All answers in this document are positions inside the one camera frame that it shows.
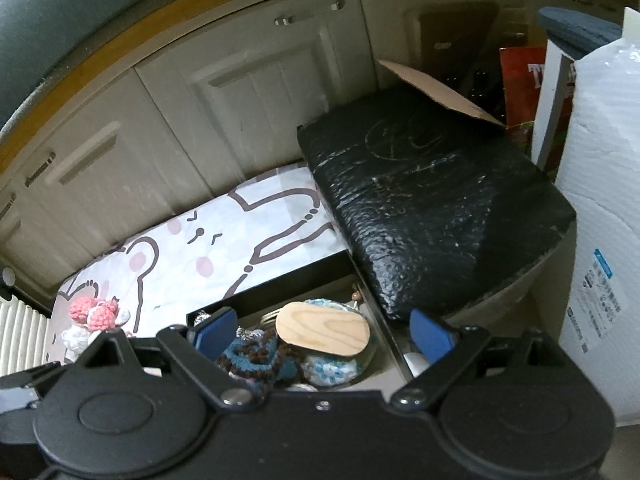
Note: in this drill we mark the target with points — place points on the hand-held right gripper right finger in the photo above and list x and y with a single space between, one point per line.
430 336

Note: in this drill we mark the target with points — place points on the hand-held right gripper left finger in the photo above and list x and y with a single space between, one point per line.
217 334

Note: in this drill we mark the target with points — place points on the dark brown blue crochet pouch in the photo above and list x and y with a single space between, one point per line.
260 360

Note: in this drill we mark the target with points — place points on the black storage box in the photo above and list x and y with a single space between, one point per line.
280 287

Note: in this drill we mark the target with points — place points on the oval wooden lid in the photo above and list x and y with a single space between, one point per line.
322 330

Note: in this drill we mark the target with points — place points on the white ribbed suitcase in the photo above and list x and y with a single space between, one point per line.
20 335

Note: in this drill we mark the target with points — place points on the white yarn ball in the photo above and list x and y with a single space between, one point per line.
75 342

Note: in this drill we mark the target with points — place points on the wooden bead charm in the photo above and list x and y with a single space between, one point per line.
355 299

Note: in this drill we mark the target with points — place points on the bear print mat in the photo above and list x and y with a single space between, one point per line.
210 245

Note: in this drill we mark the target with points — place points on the pink crochet doll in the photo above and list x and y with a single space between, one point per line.
97 314

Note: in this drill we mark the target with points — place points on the black suitcase wheel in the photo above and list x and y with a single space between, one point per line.
7 278

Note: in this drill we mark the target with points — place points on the black foam block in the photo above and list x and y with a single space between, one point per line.
425 200

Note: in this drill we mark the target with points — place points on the cream kitchen cabinet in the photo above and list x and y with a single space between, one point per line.
200 110

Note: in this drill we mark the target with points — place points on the wrapped white paper towel pack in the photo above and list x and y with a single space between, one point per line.
605 185

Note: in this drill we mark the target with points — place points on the brown cardboard flap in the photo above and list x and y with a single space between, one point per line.
440 90

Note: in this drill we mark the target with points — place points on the white board panel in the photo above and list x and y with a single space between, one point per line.
547 105

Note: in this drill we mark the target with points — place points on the red printed box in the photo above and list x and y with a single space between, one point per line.
520 90

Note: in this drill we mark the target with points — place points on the countertop with wooden edge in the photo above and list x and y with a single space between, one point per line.
75 35

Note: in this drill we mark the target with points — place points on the blue grey padded board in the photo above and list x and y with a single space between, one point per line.
575 27

